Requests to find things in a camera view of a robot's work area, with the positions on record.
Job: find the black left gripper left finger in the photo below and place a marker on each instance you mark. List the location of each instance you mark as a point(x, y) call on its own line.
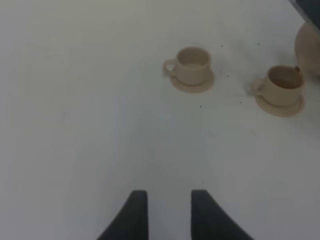
point(132, 222)

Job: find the tan ceramic teapot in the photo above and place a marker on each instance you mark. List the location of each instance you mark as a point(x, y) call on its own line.
point(307, 50)

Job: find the tan saucer far left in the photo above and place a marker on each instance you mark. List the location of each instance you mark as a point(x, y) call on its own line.
point(193, 89)

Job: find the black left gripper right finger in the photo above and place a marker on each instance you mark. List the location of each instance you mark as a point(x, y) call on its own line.
point(210, 222)

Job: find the tan teacup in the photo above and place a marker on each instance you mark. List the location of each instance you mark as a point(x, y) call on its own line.
point(281, 87)
point(191, 66)

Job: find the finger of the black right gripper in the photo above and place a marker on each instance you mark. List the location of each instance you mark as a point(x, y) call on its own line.
point(309, 11)

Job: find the tan teacup far left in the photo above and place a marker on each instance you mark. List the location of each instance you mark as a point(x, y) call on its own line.
point(191, 66)

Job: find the tan saucer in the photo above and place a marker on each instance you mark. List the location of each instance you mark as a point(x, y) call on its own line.
point(193, 89)
point(281, 111)

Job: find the tan teacup near centre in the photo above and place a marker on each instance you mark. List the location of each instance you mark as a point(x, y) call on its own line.
point(281, 87)

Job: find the tan saucer near centre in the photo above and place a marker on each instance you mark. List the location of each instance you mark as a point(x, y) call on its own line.
point(281, 111)

